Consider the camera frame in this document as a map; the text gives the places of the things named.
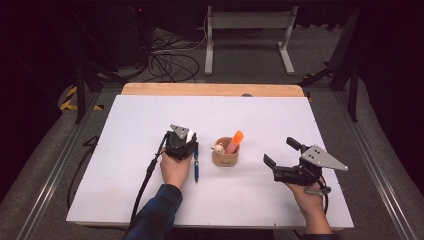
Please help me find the bundle of black floor cables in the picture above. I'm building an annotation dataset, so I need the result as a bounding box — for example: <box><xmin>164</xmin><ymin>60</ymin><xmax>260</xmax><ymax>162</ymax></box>
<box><xmin>146</xmin><ymin>26</ymin><xmax>208</xmax><ymax>84</ymax></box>

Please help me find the person's left hand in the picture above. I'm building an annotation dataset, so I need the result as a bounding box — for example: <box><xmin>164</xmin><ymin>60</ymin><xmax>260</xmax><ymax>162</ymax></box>
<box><xmin>159</xmin><ymin>153</ymin><xmax>194</xmax><ymax>191</ymax></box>

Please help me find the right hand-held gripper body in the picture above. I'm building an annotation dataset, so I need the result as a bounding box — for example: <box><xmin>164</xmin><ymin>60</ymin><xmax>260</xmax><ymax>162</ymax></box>
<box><xmin>273</xmin><ymin>144</ymin><xmax>349</xmax><ymax>187</ymax></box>

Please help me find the black tripod stand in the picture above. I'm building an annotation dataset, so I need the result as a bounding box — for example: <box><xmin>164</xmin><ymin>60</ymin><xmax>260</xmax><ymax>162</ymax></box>
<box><xmin>74</xmin><ymin>49</ymin><xmax>128</xmax><ymax>125</ymax></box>

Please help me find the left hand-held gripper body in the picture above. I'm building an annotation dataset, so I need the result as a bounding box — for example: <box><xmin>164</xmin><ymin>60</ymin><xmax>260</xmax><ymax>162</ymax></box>
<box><xmin>164</xmin><ymin>124</ymin><xmax>199</xmax><ymax>162</ymax></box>

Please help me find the blue pen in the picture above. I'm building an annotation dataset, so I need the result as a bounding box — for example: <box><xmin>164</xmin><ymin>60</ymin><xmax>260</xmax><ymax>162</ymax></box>
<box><xmin>193</xmin><ymin>143</ymin><xmax>200</xmax><ymax>184</ymax></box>

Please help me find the white table cover sheet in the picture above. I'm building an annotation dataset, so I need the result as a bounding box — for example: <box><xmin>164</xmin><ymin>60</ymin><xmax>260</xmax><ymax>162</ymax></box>
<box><xmin>65</xmin><ymin>94</ymin><xmax>355</xmax><ymax>230</ymax></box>

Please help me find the aluminium floor rail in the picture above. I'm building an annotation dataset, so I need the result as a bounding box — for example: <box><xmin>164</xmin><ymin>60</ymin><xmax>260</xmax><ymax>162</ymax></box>
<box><xmin>333</xmin><ymin>89</ymin><xmax>413</xmax><ymax>240</ymax></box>
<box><xmin>16</xmin><ymin>91</ymin><xmax>103</xmax><ymax>240</ymax></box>

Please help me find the yellow black hazard tape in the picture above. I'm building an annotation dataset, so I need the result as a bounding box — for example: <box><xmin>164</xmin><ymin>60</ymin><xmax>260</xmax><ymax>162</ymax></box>
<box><xmin>59</xmin><ymin>85</ymin><xmax>105</xmax><ymax>112</ymax></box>

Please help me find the wooden pen holder cup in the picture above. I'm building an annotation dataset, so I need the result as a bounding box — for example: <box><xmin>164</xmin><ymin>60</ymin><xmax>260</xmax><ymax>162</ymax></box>
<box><xmin>211</xmin><ymin>136</ymin><xmax>241</xmax><ymax>168</ymax></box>

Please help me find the orange highlighter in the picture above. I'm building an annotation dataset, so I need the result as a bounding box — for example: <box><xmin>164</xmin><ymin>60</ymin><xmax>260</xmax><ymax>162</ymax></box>
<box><xmin>225</xmin><ymin>130</ymin><xmax>245</xmax><ymax>155</ymax></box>

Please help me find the person's right hand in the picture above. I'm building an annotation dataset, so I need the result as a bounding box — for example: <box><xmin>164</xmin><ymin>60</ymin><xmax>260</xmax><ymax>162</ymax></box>
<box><xmin>285</xmin><ymin>179</ymin><xmax>329</xmax><ymax>218</ymax></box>

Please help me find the left hand-held gripper cable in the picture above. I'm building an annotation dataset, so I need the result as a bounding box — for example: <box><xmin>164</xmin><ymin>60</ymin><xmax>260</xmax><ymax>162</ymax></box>
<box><xmin>66</xmin><ymin>133</ymin><xmax>168</xmax><ymax>223</ymax></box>

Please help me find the dark computer box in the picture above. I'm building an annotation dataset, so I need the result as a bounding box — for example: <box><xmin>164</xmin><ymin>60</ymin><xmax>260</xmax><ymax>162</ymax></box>
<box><xmin>109</xmin><ymin>3</ymin><xmax>156</xmax><ymax>68</ymax></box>

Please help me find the right hand-held gripper cable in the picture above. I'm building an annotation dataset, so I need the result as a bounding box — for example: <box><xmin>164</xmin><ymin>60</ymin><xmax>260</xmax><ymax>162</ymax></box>
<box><xmin>316</xmin><ymin>176</ymin><xmax>331</xmax><ymax>214</ymax></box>

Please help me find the grey metal stand frame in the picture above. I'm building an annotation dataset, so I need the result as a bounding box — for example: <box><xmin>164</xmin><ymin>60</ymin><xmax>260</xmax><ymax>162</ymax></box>
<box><xmin>203</xmin><ymin>5</ymin><xmax>299</xmax><ymax>76</ymax></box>

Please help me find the hand-held gripper cable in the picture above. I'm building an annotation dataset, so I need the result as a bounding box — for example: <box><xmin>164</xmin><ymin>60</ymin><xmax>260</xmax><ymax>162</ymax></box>
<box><xmin>316</xmin><ymin>176</ymin><xmax>331</xmax><ymax>214</ymax></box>
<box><xmin>66</xmin><ymin>133</ymin><xmax>168</xmax><ymax>223</ymax></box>

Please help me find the black angled stand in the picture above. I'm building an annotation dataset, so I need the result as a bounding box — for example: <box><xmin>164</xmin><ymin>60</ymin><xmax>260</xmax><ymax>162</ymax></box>
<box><xmin>298</xmin><ymin>6</ymin><xmax>361</xmax><ymax>123</ymax></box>

